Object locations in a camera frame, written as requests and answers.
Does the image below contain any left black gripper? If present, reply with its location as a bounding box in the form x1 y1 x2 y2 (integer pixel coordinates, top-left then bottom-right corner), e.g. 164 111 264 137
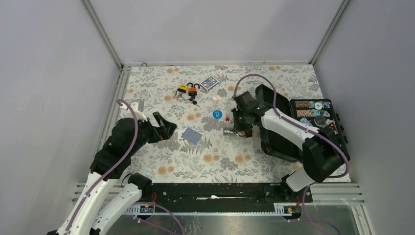
128 111 177 154

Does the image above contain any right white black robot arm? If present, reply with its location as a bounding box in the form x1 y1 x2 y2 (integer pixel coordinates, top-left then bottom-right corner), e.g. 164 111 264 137
232 92 349 202

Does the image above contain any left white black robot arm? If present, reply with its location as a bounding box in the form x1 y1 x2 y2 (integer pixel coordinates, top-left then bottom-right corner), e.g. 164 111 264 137
49 99 177 235

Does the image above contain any orange padlock with key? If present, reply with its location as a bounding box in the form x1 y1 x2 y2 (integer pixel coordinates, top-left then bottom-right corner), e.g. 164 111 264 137
187 82 200 105

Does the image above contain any blue playing card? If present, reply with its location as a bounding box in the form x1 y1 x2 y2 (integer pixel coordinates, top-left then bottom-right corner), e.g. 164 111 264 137
180 128 202 145

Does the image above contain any blue round poker chip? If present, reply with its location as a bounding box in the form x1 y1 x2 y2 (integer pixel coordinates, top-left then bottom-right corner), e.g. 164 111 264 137
212 110 223 119

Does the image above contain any yellow padlock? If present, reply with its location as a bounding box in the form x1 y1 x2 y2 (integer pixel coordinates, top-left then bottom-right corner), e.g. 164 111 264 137
175 84 188 96

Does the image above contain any floral tablecloth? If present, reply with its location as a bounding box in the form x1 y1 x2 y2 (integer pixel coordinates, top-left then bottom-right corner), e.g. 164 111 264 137
124 65 322 183

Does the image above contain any translucent small cube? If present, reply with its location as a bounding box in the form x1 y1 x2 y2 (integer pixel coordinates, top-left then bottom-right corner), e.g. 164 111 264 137
211 96 222 103

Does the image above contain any blue playing card deck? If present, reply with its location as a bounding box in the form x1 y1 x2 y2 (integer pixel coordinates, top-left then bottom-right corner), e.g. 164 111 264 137
199 76 219 91

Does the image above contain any black poker chip case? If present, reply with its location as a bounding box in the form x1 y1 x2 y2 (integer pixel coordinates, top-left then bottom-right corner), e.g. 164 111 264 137
259 94 350 163

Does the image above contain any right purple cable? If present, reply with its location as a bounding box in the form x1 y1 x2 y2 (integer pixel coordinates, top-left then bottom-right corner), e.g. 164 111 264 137
232 73 351 177

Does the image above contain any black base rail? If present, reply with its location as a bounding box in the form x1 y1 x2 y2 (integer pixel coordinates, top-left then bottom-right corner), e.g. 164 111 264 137
139 183 313 213

